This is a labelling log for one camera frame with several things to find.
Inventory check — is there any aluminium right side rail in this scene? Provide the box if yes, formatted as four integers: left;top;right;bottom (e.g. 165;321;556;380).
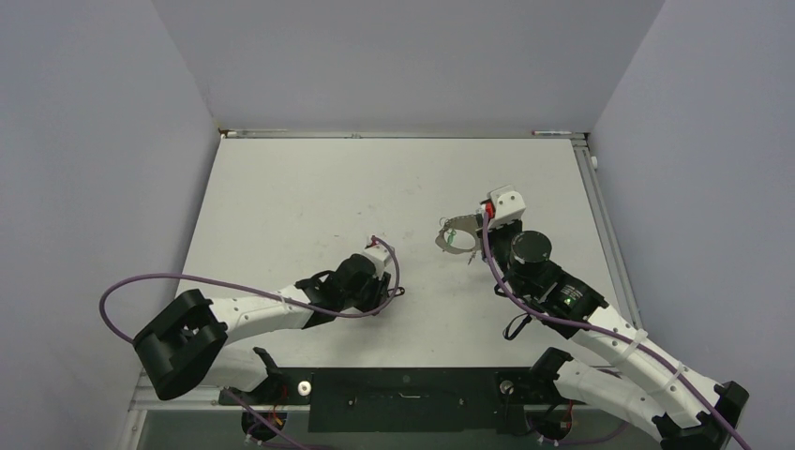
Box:
571;133;643;328

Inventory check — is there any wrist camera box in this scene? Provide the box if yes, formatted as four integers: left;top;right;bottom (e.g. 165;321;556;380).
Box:
481;185;526;230
360;236;394;278

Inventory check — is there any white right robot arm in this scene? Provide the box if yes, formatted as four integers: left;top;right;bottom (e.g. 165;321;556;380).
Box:
473;210;750;449

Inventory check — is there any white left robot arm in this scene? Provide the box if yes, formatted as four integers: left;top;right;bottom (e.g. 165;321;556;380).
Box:
133;245;398;403

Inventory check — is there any aluminium rail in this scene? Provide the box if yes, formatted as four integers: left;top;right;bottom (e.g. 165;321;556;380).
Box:
219;129;587;141
571;133;643;328

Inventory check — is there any large steel carabiner keyring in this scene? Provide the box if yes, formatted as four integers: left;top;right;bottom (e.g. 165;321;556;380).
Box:
434;214;482;255

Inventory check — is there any pen on back rail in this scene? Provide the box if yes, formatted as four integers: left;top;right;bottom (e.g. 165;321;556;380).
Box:
532;130;575;138

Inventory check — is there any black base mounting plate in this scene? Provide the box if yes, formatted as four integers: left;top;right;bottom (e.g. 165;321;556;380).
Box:
234;367;567;434

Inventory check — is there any aluminium back rail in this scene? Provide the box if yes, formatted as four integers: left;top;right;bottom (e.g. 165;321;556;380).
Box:
219;129;587;141

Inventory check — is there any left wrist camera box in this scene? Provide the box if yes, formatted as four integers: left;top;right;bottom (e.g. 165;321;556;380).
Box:
360;236;394;278

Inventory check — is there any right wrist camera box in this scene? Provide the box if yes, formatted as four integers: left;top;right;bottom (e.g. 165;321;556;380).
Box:
481;185;526;230

